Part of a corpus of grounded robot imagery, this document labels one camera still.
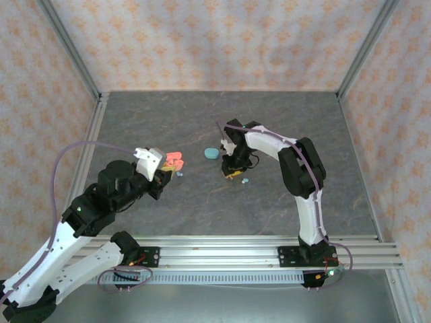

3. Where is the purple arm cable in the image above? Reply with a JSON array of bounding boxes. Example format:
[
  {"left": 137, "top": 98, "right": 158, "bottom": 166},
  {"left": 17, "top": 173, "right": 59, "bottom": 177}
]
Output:
[
  {"left": 217, "top": 120, "right": 354, "bottom": 292},
  {"left": 0, "top": 140, "right": 137, "bottom": 306}
]

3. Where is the aluminium corner post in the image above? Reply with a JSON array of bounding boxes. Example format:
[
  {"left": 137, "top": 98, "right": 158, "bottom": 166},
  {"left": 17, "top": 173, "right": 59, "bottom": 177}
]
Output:
[
  {"left": 36, "top": 0, "right": 104, "bottom": 102},
  {"left": 336, "top": 0, "right": 402, "bottom": 100}
]

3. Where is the aluminium frame leg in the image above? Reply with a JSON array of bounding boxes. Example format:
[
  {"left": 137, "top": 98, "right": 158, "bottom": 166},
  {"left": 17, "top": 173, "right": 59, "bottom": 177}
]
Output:
[{"left": 385, "top": 268, "right": 422, "bottom": 323}]

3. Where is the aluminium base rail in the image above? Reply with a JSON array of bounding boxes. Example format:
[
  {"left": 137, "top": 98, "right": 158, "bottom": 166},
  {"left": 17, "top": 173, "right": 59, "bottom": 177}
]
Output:
[{"left": 42, "top": 235, "right": 403, "bottom": 270}]

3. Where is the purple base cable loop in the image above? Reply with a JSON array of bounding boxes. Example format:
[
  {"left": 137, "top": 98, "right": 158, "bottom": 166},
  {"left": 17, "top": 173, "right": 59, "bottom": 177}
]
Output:
[{"left": 97, "top": 264, "right": 154, "bottom": 294}]

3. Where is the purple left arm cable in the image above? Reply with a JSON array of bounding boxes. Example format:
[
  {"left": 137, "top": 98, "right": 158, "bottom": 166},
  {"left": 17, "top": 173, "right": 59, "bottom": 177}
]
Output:
[{"left": 0, "top": 140, "right": 137, "bottom": 306}]

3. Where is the aluminium floor edge rail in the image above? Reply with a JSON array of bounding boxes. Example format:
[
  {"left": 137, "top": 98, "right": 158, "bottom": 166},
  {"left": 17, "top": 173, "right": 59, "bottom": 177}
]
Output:
[
  {"left": 336, "top": 94, "right": 385, "bottom": 242},
  {"left": 60, "top": 92, "right": 110, "bottom": 238}
]

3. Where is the grey metal shelf plate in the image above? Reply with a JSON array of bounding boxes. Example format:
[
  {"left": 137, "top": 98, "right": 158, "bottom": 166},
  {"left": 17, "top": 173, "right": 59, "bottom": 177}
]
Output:
[{"left": 50, "top": 282, "right": 401, "bottom": 323}]

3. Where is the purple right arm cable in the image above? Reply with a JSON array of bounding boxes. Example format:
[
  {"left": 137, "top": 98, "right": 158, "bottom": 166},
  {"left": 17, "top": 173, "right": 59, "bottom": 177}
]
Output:
[{"left": 217, "top": 120, "right": 354, "bottom": 292}]

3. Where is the pink earbud charging case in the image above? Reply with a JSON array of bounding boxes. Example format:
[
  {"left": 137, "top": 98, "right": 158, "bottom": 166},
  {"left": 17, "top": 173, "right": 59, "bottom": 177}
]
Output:
[{"left": 163, "top": 151, "right": 185, "bottom": 174}]

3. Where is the slotted grey cable duct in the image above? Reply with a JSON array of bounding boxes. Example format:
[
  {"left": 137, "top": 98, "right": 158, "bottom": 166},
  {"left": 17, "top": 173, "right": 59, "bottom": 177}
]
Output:
[{"left": 99, "top": 271, "right": 306, "bottom": 286}]

